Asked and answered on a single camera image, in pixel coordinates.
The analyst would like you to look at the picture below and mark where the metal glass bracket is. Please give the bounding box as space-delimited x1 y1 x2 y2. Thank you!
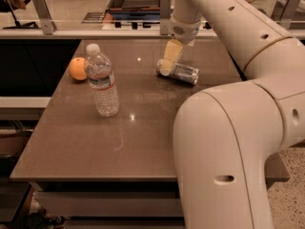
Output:
160 0 171 35
271 0 305 30
32 0 56 35

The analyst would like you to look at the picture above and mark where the middle metal glass bracket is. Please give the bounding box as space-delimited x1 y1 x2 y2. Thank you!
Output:
160 0 171 35

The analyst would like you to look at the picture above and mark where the left metal glass bracket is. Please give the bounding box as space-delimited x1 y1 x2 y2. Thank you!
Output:
32 0 56 35

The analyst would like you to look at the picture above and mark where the white table drawer base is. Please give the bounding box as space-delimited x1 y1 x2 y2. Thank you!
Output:
34 181 185 229

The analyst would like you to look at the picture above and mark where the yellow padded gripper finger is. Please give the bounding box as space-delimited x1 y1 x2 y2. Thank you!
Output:
160 39 183 76

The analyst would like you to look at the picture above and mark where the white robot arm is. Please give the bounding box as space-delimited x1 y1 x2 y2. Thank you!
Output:
170 0 305 229

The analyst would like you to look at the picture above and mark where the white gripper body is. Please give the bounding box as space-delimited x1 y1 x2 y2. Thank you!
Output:
169 16 200 45

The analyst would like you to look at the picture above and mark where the orange fruit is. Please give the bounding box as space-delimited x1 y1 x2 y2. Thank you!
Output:
69 57 87 81

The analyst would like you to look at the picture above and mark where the silver redbull can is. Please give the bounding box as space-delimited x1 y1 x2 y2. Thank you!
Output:
156 59 199 85

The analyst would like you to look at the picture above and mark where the right metal glass bracket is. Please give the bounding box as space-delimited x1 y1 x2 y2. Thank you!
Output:
271 0 305 30

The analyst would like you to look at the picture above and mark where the clear plastic water bottle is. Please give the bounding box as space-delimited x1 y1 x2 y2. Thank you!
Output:
84 44 119 117

